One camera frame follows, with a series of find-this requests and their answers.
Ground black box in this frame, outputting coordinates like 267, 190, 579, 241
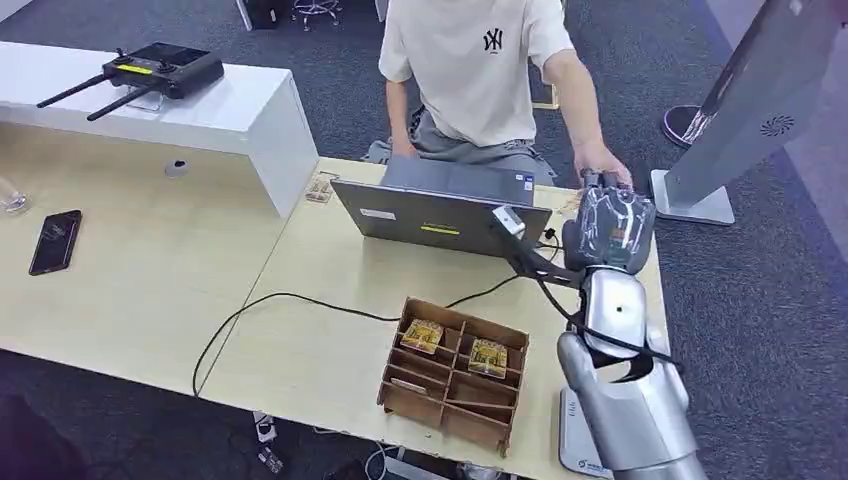
236, 0, 293, 30

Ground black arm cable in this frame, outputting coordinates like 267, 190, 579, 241
535, 276, 681, 370

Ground black remote controller with antennas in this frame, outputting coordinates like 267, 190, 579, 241
36, 42, 225, 123

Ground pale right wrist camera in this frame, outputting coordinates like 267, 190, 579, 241
491, 205, 529, 241

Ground clear drinking glass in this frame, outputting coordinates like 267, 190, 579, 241
0, 175, 31, 215

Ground wooden compartment card box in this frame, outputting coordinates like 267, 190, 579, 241
376, 296, 531, 458

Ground loose printed cards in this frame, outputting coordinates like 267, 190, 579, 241
304, 173, 340, 204

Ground yellow printed card pack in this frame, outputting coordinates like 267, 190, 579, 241
400, 319, 445, 356
467, 338, 509, 380

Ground chrome chair base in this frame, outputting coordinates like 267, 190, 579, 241
291, 0, 343, 29

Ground person's left hand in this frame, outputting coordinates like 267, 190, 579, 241
572, 140, 634, 190

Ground grey laptop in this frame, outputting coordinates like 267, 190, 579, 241
329, 155, 554, 260

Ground white desk riser shelf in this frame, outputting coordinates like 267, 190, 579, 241
0, 40, 321, 220

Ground white cable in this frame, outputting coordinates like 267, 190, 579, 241
363, 442, 393, 480

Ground clear acrylic controller stand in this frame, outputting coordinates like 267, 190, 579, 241
127, 86, 167, 113

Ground round black pole base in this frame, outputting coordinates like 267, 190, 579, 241
662, 104, 715, 148

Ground black smartphone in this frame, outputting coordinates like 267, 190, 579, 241
28, 209, 84, 277

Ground person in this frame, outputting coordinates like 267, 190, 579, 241
362, 0, 634, 190

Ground grey kiosk stand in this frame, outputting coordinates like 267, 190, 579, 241
650, 0, 848, 227

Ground long black power cable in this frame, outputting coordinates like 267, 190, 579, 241
192, 228, 564, 399

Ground grey pad with code label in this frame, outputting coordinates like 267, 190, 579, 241
558, 387, 614, 480

